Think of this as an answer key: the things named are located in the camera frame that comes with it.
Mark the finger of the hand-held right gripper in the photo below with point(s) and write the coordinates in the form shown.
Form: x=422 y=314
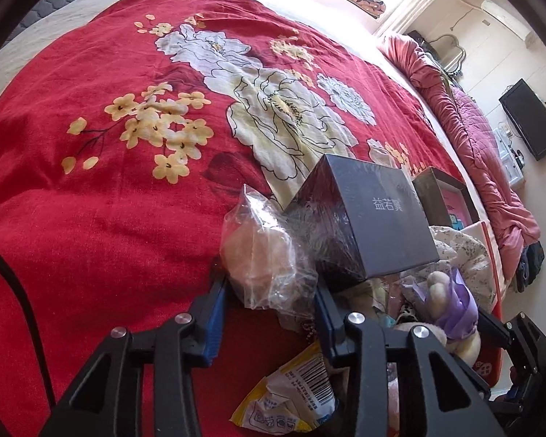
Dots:
x=491 y=325

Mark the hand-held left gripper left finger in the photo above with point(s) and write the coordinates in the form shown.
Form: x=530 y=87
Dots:
x=213 y=327

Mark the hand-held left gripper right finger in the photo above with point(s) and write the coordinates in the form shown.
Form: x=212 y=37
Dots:
x=325 y=327

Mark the purple plush toy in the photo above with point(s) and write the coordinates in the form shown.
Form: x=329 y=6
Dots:
x=446 y=300

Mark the yellow snack packet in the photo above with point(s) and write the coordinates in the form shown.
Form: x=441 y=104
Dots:
x=295 y=396

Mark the floral scrunchie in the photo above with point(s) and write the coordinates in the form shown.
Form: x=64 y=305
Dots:
x=464 y=250

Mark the leopard print scrunchie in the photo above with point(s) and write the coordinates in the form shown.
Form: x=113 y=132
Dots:
x=409 y=315

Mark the clear bag with peach ball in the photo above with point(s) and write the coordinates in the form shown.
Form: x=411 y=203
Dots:
x=255 y=250

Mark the black cardboard box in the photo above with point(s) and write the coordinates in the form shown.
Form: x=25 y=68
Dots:
x=368 y=218

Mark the dark bags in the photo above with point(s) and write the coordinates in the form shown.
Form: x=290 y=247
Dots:
x=530 y=259

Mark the pink book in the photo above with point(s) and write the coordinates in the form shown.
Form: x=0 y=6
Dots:
x=455 y=209

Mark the red floral blanket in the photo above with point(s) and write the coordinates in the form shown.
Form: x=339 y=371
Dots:
x=118 y=218

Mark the white drawer cabinet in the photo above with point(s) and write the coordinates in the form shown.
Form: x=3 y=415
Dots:
x=512 y=159

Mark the pink quilt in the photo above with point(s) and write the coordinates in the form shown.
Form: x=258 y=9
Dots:
x=482 y=145

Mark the vanity mirror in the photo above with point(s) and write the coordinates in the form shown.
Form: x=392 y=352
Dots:
x=450 y=52

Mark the white air conditioner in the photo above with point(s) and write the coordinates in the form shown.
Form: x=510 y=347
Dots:
x=505 y=18

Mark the bed with cream sheet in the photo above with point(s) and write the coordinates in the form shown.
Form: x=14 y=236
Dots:
x=327 y=13

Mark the floral pillow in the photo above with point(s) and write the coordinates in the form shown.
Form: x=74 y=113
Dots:
x=368 y=2

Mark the black wall television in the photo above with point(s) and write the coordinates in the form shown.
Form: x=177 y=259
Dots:
x=528 y=118

